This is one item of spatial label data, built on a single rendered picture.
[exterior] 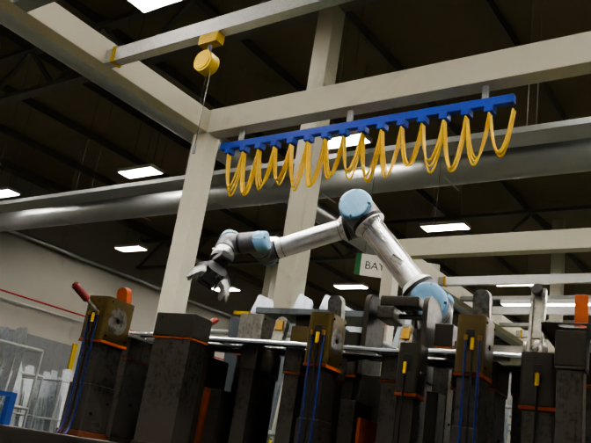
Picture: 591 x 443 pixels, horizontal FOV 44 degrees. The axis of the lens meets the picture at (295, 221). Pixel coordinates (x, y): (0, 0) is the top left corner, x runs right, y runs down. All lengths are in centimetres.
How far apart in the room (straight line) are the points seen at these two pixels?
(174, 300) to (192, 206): 78
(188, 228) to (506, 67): 275
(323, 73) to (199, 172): 526
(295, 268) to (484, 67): 548
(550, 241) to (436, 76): 346
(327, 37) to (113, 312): 971
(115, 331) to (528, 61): 363
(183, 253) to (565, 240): 415
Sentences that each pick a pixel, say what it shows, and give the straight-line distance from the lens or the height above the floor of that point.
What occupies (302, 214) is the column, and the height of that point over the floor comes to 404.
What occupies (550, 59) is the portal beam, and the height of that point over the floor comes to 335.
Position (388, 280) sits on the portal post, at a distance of 887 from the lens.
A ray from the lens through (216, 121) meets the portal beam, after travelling 633.
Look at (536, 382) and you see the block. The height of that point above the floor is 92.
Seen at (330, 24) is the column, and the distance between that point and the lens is 1160.
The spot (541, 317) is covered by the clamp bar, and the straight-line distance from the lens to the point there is 191.
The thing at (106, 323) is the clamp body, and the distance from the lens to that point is 201.
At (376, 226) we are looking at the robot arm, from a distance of 249.
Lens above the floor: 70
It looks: 18 degrees up
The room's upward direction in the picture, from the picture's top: 9 degrees clockwise
